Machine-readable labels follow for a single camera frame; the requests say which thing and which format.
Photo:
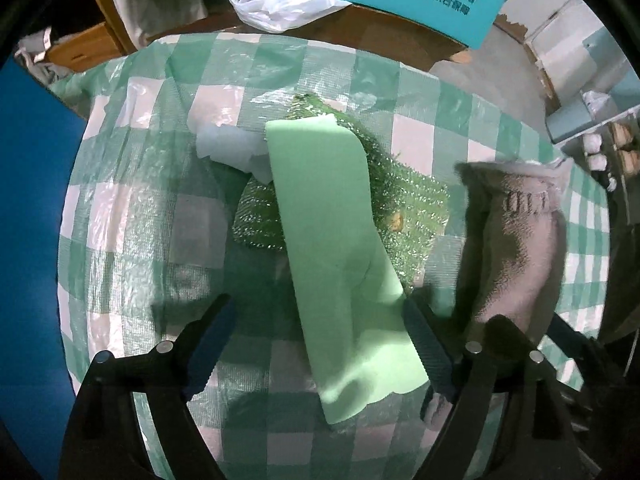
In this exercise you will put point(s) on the white hanging garment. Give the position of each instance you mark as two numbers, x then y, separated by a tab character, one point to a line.
160	5

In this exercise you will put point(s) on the green glitter bubble wrap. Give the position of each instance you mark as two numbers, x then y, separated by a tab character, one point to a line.
415	200

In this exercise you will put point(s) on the light green cloth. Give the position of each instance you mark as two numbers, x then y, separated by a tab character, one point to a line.
325	235

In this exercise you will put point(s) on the green checked tablecloth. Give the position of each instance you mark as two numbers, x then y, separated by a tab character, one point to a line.
150	210

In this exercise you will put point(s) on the grey fleece cloth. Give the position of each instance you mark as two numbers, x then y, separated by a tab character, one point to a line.
515	250

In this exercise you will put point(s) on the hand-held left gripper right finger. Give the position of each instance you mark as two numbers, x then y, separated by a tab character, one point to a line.
431	355

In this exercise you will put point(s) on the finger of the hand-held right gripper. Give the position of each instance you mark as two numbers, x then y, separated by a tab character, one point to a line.
570	336
505	332

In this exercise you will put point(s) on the white foam piece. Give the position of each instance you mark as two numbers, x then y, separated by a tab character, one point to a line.
225	150

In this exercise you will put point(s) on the brown cardboard box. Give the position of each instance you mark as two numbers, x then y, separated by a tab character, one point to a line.
380	30

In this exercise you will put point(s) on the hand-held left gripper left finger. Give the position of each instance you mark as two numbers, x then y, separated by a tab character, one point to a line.
212	346

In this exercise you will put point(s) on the light blue bin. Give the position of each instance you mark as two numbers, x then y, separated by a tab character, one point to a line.
567	120

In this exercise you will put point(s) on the wooden wardrobe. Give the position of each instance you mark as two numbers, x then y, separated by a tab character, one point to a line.
85	47

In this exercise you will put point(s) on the shoe rack with shoes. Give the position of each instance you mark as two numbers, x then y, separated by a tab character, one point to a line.
615	150

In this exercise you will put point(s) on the cardboard shoebox blue rim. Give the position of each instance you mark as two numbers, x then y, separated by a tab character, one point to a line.
35	210

